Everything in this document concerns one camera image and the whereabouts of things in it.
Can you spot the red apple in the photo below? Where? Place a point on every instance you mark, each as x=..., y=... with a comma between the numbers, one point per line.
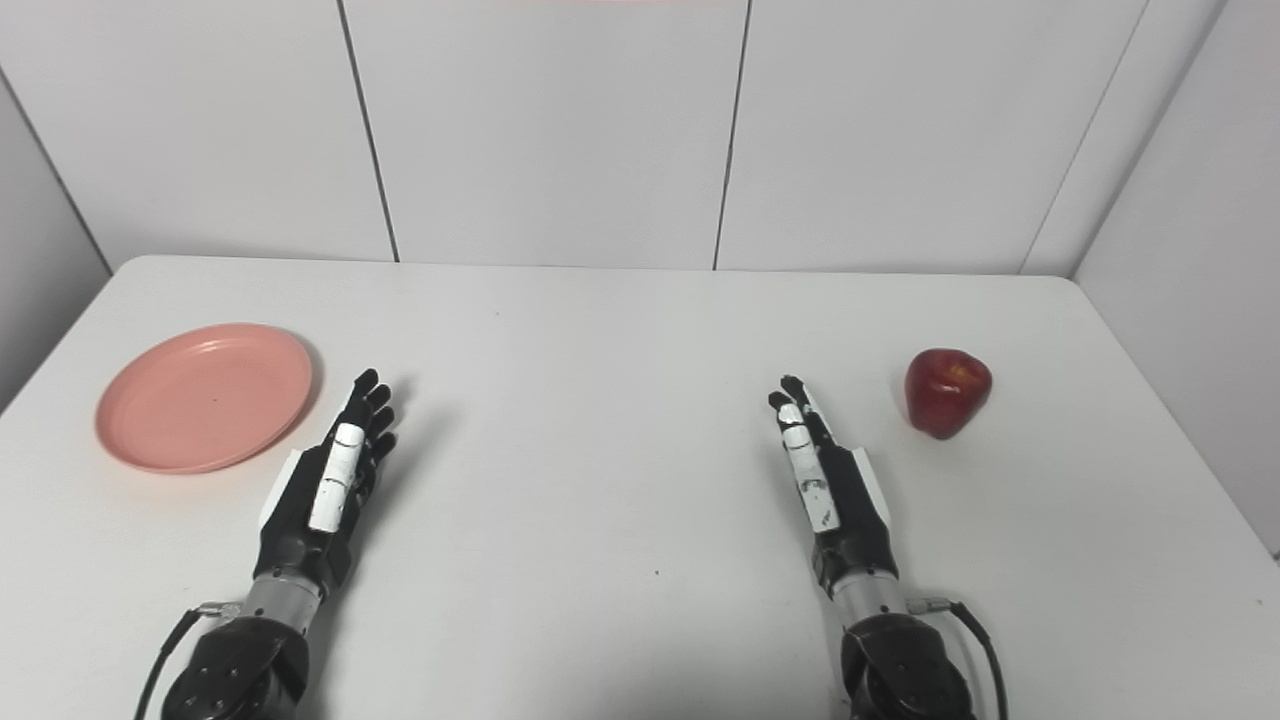
x=947, y=392

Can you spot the pink plastic plate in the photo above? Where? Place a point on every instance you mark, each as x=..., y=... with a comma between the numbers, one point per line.
x=205, y=398

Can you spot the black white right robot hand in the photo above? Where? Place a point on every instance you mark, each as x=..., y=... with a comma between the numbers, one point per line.
x=835, y=500

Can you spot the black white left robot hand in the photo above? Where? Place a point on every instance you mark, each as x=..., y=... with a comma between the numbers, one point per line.
x=335, y=480

